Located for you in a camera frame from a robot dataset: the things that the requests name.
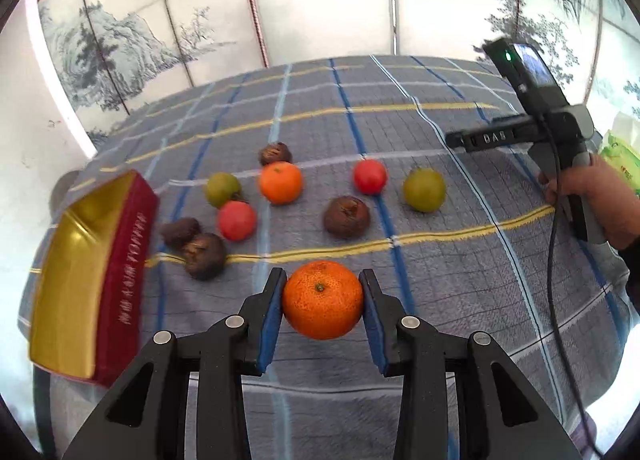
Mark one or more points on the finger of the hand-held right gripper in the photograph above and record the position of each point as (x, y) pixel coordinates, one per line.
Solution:
(490, 136)

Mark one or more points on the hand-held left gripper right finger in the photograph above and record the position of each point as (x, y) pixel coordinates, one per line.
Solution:
(374, 325)

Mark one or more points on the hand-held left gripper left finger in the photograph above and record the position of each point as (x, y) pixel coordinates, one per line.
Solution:
(270, 325)

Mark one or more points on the orange mandarin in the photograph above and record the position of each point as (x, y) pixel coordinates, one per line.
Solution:
(280, 182)
(322, 300)

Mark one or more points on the brown wrinkled fruit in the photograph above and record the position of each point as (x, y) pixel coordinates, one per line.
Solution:
(275, 153)
(177, 232)
(205, 257)
(346, 216)

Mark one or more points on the red tomato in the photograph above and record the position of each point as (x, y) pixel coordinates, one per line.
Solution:
(237, 220)
(370, 176)

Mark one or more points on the green round citrus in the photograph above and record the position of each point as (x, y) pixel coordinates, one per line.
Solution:
(424, 189)
(222, 189)

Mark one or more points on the gold and red tin box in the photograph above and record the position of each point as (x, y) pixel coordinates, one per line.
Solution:
(75, 280)

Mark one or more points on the person's right hand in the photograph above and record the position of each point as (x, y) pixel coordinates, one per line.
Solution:
(617, 205)

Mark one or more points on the green tissue packet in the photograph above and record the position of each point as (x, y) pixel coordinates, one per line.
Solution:
(622, 160)

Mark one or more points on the grey plaid blanket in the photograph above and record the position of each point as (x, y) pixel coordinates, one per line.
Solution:
(450, 290)

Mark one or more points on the painted folding screen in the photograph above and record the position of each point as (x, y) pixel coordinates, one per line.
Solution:
(325, 0)

